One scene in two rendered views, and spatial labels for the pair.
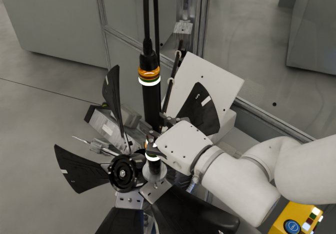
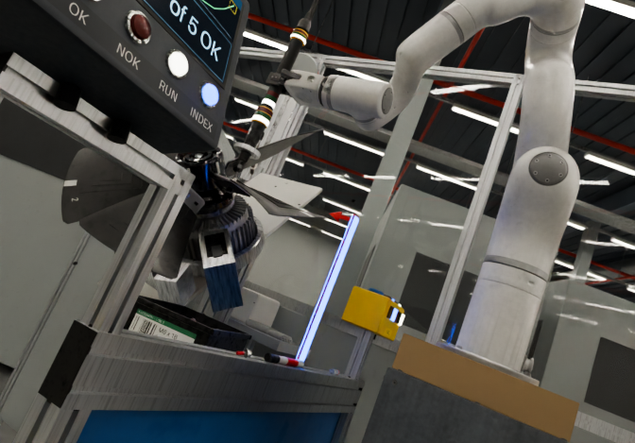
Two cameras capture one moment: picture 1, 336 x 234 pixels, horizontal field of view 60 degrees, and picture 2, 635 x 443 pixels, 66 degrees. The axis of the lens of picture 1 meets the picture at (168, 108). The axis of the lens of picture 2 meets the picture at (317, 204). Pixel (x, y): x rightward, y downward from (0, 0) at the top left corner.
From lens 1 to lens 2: 1.28 m
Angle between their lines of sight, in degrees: 58
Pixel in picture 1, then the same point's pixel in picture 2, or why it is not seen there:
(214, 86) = (289, 191)
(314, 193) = (424, 35)
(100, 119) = not seen: hidden behind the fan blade
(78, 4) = (28, 236)
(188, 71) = (260, 182)
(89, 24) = (24, 270)
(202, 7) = not seen: hidden behind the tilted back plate
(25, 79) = not seen: outside the picture
